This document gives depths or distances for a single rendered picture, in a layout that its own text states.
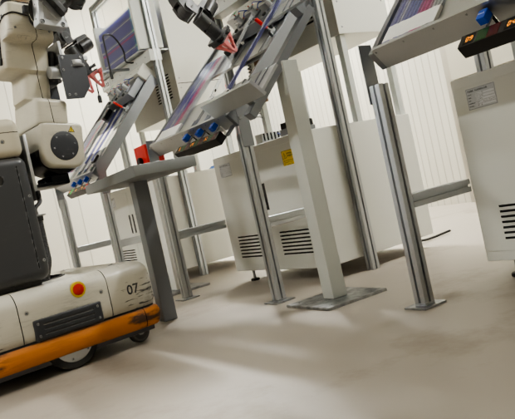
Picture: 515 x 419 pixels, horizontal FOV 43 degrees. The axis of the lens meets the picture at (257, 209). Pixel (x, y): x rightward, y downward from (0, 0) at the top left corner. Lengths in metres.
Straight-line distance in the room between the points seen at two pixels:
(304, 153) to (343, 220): 0.58
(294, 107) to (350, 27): 0.82
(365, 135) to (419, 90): 2.48
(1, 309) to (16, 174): 0.42
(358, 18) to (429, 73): 2.28
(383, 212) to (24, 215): 1.49
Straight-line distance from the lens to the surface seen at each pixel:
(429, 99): 5.23
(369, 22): 3.03
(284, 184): 2.74
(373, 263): 2.74
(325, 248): 2.21
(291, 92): 2.22
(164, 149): 2.96
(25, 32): 2.44
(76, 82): 2.47
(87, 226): 6.52
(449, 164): 5.18
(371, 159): 2.85
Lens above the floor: 0.42
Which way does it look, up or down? 2 degrees down
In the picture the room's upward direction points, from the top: 12 degrees counter-clockwise
